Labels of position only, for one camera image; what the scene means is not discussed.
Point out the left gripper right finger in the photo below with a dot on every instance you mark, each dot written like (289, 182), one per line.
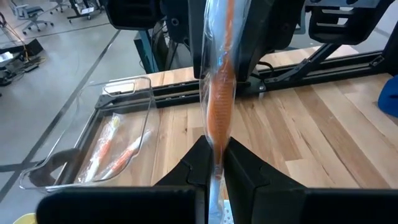
(248, 177)

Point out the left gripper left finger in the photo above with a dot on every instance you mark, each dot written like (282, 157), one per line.
(192, 169)

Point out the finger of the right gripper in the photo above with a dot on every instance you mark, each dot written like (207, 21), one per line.
(196, 37)
(267, 25)

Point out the yellow plastic bin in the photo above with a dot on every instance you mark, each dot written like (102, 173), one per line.
(26, 219)

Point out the grey blue metal table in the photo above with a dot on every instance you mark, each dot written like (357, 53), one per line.
(146, 53)

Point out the black rolling cart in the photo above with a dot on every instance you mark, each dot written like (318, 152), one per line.
(84, 9)

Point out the white office chair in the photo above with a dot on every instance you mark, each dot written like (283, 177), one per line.
(60, 4)
(31, 12)

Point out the clear plastic bin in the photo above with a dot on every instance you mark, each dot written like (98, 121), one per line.
(130, 118)

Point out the black floor power equipment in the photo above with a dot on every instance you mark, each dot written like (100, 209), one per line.
(18, 67)

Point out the blue cloth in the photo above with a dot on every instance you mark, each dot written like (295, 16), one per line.
(390, 96)

